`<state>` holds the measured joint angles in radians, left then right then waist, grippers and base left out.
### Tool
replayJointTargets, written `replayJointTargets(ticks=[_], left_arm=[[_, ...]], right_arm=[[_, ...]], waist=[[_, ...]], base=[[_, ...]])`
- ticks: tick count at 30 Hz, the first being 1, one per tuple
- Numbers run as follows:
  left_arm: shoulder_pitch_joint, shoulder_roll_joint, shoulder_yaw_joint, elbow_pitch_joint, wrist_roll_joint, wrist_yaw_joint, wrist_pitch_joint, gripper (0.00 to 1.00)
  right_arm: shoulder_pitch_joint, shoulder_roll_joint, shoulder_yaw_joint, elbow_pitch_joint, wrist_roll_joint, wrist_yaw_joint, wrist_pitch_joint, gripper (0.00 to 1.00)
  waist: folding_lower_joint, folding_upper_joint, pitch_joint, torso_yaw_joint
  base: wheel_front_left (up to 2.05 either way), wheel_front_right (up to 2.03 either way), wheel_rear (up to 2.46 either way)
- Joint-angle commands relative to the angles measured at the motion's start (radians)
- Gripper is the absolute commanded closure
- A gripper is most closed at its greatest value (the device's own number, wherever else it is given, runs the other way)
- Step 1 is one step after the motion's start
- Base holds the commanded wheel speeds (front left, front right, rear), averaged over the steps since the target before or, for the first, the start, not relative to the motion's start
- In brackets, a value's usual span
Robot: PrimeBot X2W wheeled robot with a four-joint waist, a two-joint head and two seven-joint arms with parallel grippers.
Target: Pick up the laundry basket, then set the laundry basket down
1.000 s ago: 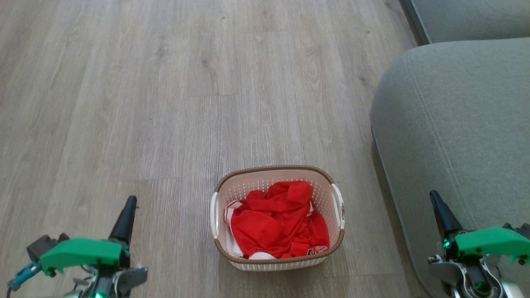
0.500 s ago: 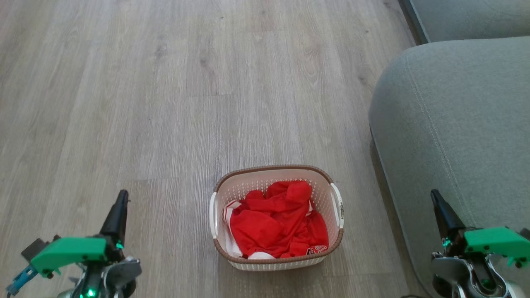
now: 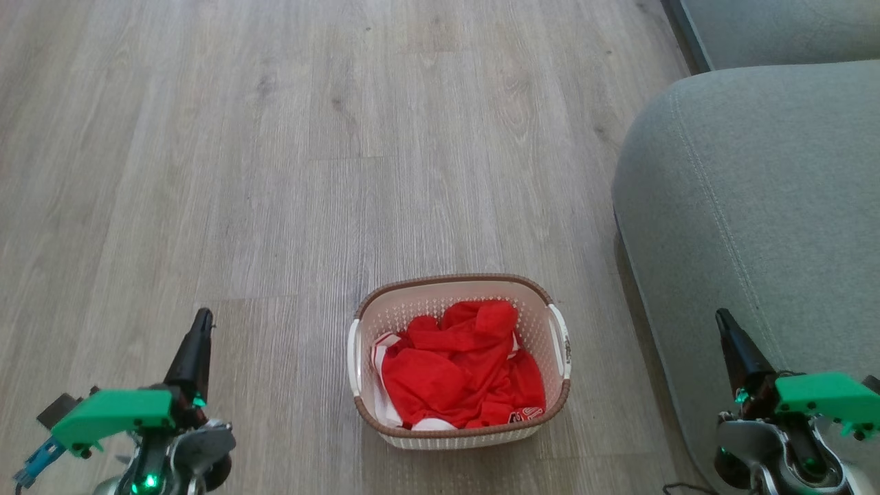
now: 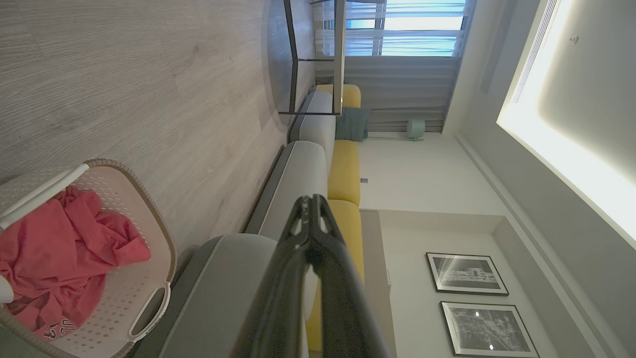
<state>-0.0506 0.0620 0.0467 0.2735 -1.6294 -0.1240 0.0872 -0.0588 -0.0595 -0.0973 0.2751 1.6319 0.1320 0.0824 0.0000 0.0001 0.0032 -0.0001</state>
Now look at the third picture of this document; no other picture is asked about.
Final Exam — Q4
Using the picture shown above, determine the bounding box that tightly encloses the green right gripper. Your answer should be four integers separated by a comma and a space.
715, 307, 880, 441

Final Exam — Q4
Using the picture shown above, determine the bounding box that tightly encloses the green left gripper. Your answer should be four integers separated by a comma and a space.
51, 307, 215, 459

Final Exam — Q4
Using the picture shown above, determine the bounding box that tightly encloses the white laundry basket brown rim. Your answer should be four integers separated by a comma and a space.
346, 274, 573, 451

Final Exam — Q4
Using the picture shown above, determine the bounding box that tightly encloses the red and white garment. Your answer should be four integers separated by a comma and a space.
372, 299, 548, 431

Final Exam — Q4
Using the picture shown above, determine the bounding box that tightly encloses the grey fabric sofa seat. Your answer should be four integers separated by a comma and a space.
660, 0, 880, 73

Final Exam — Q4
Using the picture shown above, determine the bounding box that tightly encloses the blue cable connector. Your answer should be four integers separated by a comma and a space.
12, 436, 67, 490

